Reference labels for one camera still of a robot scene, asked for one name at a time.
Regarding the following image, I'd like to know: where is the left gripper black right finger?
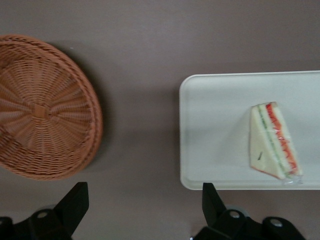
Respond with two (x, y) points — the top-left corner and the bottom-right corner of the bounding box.
(194, 182), (254, 240)

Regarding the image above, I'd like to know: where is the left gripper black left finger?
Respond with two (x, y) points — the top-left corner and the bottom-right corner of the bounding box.
(26, 181), (90, 240)

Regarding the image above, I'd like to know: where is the triangle sandwich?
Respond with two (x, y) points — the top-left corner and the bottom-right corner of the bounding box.
(247, 100), (305, 186)

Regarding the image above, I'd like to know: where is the beige rectangular tray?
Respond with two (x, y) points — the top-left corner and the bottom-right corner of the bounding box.
(178, 70), (320, 192)

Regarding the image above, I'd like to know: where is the round brown wicker basket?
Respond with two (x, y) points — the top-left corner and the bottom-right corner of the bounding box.
(0, 34), (104, 182)

